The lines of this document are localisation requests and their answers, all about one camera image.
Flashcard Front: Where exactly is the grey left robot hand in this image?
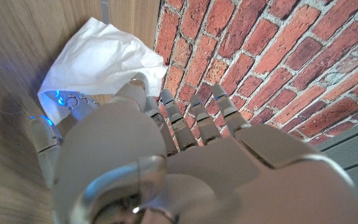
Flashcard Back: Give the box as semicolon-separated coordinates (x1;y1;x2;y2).
28;72;358;224

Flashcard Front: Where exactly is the white cloth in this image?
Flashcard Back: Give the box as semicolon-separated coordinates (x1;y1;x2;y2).
37;17;169;125

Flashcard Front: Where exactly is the red brick printed backdrop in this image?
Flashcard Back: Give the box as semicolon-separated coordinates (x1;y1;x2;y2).
154;0;358;147

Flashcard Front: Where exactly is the grey tape outline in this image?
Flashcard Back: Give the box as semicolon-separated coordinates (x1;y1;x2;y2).
100;0;110;25

